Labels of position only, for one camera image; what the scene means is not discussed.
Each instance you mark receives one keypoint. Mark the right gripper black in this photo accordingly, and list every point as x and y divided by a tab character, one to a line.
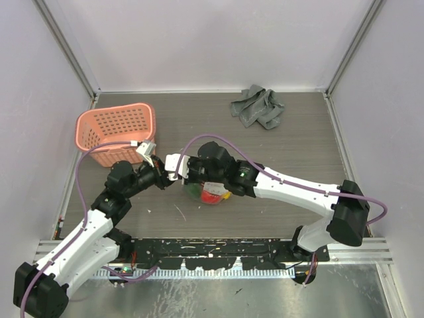
190	177

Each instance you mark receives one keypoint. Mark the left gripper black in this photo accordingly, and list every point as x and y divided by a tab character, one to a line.
159	173

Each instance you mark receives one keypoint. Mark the clear zip top bag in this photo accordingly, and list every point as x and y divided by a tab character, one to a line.
212	187

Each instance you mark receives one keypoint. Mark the dark green fruit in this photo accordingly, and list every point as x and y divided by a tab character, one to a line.
194	190

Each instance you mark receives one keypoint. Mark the yellow lemon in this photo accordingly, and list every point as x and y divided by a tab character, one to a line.
226	196

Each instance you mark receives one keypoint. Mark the red apple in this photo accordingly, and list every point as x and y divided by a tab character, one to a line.
210	198

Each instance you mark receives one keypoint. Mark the pink plastic basket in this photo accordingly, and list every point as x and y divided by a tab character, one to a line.
135	121

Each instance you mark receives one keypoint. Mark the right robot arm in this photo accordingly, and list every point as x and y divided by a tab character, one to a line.
343	208

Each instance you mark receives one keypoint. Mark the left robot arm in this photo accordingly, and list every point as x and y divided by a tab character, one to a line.
44	289

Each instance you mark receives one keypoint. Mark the grey crumpled cloth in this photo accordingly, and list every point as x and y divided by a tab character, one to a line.
258	105

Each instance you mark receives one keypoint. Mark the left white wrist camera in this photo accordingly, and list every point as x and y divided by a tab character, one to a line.
145	149

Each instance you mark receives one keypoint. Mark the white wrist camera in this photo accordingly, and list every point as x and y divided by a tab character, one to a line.
145	149
171	163

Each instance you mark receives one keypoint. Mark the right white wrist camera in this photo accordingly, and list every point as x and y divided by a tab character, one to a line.
171	163

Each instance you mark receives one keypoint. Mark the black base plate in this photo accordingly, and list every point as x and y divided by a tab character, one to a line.
208	254

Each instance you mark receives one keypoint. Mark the grey cable duct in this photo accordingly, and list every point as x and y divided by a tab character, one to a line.
221	274

